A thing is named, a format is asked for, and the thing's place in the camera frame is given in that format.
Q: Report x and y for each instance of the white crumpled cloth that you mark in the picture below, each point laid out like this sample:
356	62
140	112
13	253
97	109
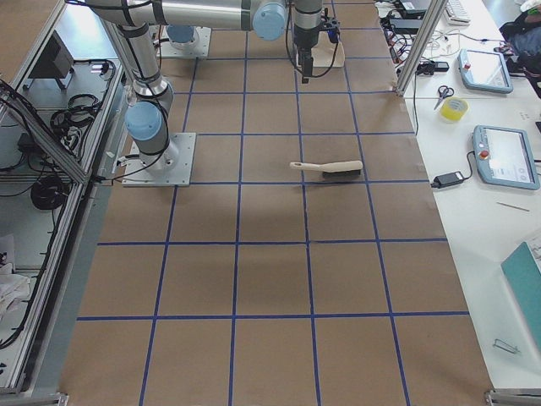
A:
14	287

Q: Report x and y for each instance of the yellow tape roll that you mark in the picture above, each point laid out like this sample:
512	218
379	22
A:
453	109

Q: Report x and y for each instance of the far teach pendant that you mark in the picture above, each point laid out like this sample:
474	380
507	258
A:
484	71

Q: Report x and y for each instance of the black power adapter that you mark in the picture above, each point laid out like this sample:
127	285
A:
447	180

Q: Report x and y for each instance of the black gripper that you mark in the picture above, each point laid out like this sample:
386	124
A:
303	41

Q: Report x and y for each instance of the beige hand brush black bristles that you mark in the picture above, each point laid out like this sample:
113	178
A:
331	169

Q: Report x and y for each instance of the thin metal rod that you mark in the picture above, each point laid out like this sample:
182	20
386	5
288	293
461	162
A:
512	206

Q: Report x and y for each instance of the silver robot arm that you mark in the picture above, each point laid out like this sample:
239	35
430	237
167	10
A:
182	35
140	28

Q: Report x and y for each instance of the black handled scissors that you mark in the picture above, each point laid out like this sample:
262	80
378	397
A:
444	91

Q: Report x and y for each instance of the teal notebook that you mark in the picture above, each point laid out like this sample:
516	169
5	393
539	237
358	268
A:
522	272

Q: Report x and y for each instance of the aluminium frame post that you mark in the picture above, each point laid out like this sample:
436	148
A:
426	30

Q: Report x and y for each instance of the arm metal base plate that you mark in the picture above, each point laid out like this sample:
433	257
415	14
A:
173	168
165	49

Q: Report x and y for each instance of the near teach pendant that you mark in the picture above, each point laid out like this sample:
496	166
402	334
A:
504	157

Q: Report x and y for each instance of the beige plastic dustpan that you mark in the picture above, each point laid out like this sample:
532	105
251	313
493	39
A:
326	53

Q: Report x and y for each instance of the teach pendant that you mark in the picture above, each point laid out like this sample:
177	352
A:
504	157
484	71

